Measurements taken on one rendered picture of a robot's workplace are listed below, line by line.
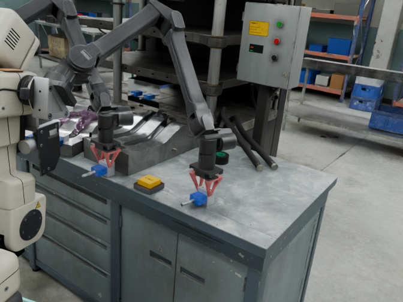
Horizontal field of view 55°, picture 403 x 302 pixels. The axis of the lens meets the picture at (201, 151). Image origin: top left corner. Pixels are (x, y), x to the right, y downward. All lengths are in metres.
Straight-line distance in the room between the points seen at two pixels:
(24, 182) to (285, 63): 1.32
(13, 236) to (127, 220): 0.45
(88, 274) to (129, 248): 0.37
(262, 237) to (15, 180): 0.77
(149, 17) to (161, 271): 0.94
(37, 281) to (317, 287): 1.53
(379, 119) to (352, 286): 2.74
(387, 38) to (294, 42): 5.56
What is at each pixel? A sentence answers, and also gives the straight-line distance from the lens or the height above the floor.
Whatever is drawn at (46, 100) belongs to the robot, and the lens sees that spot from 1.11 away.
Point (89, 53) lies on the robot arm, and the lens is 1.20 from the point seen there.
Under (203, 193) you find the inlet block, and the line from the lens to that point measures 1.32.
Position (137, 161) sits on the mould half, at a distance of 1.53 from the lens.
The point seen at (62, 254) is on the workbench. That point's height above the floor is 0.23.
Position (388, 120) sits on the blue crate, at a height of 0.39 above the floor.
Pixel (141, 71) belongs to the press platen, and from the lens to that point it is 2.48.
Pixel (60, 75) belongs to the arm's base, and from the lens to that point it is 1.15.
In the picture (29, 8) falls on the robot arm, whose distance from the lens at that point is 1.60.
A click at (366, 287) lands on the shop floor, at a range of 2.54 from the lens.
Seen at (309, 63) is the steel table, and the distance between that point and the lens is 4.79.
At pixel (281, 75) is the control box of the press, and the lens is 2.02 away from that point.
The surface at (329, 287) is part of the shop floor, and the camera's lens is 2.44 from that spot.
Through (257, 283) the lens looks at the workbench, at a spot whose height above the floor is 0.63.
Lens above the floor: 1.44
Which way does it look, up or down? 21 degrees down
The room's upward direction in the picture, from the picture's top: 5 degrees clockwise
